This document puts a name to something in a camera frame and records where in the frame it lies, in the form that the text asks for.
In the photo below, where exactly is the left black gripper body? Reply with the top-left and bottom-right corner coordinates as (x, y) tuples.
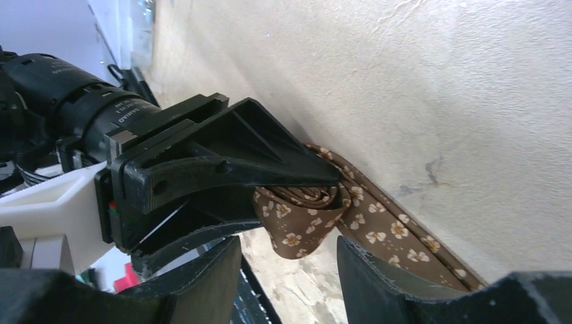
(94, 92), (230, 255)

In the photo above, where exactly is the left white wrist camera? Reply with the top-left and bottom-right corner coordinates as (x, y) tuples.
(1, 162), (113, 274)

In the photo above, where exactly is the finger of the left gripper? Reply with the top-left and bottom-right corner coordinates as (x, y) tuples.
(120, 97), (339, 214)
(131, 196), (262, 277)

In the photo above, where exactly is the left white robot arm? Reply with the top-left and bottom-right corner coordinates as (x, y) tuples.
(1, 52), (340, 277)

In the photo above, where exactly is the brown floral tie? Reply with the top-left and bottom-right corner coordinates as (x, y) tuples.
(252, 144), (485, 292)

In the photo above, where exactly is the clear plastic screw box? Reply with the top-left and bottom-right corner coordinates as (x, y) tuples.
(88, 0), (156, 70)

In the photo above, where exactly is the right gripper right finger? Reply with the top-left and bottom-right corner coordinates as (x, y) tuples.
(337, 236), (447, 323)

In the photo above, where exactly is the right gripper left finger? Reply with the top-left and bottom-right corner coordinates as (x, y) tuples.
(120, 236), (241, 323)

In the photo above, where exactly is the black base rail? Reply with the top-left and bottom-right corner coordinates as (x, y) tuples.
(107, 64), (281, 323)

